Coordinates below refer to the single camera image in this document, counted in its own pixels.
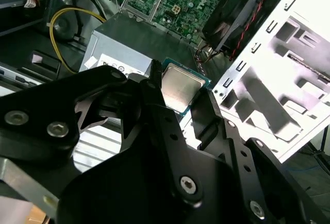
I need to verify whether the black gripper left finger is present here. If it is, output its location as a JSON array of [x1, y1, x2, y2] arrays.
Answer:
[[0, 59, 204, 208]]

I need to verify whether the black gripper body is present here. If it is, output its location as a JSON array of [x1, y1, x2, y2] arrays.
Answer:
[[56, 141, 248, 224]]

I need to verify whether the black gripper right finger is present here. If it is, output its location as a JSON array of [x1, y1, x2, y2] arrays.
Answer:
[[190, 90, 330, 224]]

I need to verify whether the silver CPU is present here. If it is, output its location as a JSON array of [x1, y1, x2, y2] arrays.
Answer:
[[161, 57, 212, 118]]

